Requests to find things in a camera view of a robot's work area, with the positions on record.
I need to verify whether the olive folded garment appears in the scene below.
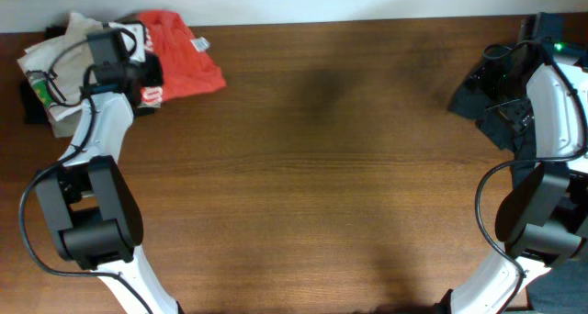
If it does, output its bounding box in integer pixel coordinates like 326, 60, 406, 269
48, 114, 80, 138

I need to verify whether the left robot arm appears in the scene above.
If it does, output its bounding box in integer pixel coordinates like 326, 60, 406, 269
20, 23, 182, 313

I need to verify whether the red orange t-shirt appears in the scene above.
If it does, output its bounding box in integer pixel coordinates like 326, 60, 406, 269
138, 10, 226, 107

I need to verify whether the black folded garment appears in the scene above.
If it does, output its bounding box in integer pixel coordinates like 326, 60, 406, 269
19, 26, 66, 125

